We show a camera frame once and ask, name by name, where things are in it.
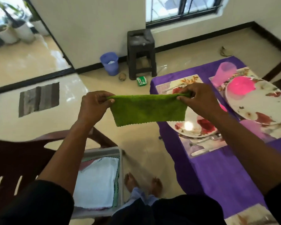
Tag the person's right hand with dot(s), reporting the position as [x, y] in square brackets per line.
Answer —
[201, 100]

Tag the person's left hand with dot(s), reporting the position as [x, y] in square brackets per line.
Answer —
[93, 107]

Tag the white rose print plate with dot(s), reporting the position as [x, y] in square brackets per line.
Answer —
[192, 128]
[260, 105]

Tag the steel fork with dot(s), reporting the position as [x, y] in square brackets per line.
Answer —
[173, 87]

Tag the steel spoon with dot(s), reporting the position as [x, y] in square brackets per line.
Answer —
[208, 138]

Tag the floral print placemat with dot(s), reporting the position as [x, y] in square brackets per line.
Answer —
[210, 145]
[278, 131]
[248, 215]

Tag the steel table knife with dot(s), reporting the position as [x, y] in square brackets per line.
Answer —
[200, 152]

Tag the green ribbed mat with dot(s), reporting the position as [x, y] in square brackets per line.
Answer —
[147, 110]

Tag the tan paper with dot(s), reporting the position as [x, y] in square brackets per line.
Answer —
[224, 52]

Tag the green packet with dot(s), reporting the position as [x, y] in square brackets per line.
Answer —
[141, 81]

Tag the light pink plastic cup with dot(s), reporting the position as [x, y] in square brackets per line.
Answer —
[255, 130]

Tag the person's right forearm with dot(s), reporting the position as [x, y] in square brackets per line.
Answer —
[253, 152]

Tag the person's left foot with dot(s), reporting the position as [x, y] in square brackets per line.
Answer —
[130, 182]

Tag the person's foot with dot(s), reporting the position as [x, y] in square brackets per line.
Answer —
[156, 186]
[130, 182]

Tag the person's right foot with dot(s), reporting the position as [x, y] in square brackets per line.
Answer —
[156, 186]

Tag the person's light blue trousers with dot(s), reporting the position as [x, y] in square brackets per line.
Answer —
[140, 196]

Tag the person's black shirt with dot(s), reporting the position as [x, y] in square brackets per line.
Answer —
[32, 203]

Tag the grey plastic tub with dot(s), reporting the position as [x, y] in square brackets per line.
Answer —
[103, 151]

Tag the blue plastic bucket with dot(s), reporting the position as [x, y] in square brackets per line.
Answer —
[110, 65]

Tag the grey striped doormat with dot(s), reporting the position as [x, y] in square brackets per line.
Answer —
[38, 99]

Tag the black framed glass door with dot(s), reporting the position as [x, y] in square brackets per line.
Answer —
[37, 76]

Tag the purple tablecloth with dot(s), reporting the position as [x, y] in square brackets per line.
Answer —
[220, 175]

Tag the black plastic stool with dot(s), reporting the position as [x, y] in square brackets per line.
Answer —
[140, 42]

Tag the black barred window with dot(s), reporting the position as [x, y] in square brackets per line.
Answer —
[182, 14]

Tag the white outdoor plant pot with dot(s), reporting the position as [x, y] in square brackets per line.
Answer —
[24, 32]
[5, 33]
[39, 26]

